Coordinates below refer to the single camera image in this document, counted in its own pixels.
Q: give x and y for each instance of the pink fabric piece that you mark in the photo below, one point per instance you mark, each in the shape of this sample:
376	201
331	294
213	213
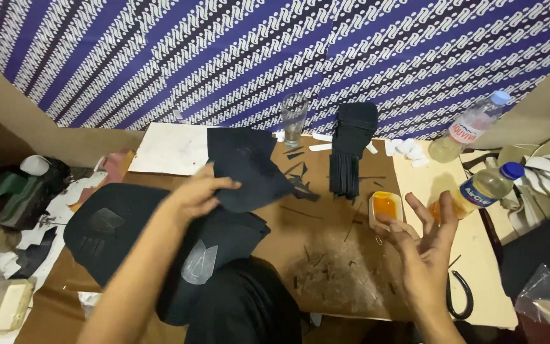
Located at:
115	167

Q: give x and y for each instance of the brown cardboard work board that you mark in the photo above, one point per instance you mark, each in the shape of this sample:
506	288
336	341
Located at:
322	248

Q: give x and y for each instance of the plastic bottle with blue cap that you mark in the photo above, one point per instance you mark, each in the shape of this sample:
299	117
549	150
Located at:
485	188

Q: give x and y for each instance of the person's left fingers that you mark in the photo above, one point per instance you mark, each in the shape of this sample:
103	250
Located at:
217	184

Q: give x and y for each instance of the clear plastic bag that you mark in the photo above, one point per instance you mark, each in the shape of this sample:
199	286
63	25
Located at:
549	296

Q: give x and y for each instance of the heap of white foam bits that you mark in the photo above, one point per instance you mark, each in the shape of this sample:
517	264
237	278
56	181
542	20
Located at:
408	149

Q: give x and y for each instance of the clear plastic angular template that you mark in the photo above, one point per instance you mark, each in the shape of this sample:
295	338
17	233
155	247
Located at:
107	220

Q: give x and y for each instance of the white paper with dark offcuts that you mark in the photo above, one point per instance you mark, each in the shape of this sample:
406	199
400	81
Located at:
55	215

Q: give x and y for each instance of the person's right hand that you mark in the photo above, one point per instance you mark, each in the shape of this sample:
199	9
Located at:
428	258

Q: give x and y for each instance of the black fabric scraps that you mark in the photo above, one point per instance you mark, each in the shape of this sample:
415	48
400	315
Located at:
301	184

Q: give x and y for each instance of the clear drinking glass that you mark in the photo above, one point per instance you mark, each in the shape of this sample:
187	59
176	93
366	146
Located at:
294	119

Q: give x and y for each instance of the green sewing machine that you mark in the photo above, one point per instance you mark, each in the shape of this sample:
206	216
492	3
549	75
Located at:
22	191

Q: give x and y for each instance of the plastic bottle with white cap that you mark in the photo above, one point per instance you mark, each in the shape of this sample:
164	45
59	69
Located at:
466	129

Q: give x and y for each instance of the white foam strip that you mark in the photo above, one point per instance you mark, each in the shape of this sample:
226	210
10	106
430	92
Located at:
321	147
322	137

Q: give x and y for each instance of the clear plastic pointed template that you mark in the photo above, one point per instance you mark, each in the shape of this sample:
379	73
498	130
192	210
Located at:
199	263

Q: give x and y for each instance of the person's left hand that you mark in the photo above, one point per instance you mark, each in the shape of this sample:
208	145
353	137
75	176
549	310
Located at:
194	193

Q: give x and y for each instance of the metal paper clip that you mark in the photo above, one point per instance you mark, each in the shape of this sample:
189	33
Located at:
379	240

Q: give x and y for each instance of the white paper sheet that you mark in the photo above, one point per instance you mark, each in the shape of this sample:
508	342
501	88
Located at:
170	148

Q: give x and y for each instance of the black cloth bundle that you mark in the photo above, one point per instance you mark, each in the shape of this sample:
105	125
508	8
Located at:
542	248

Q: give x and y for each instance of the blue white patterned cloth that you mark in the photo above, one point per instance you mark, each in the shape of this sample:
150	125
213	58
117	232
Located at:
256	52

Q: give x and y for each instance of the white dish with orange glue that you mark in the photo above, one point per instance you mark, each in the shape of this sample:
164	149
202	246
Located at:
385	206

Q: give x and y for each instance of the white foam block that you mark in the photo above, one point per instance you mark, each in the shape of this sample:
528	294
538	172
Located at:
12	306

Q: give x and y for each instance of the cream paper sheet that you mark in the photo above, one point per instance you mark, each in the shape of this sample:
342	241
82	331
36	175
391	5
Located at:
475	267

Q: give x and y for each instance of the stack of black cut strips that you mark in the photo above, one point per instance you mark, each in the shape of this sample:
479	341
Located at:
351	143

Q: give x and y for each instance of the pile of black fabric pieces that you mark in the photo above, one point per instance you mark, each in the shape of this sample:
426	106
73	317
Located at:
237	234

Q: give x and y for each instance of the black fabric piece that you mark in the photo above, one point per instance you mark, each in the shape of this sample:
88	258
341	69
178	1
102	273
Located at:
251	167

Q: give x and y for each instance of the large round black fabric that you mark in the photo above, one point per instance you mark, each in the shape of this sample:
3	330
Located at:
112	248

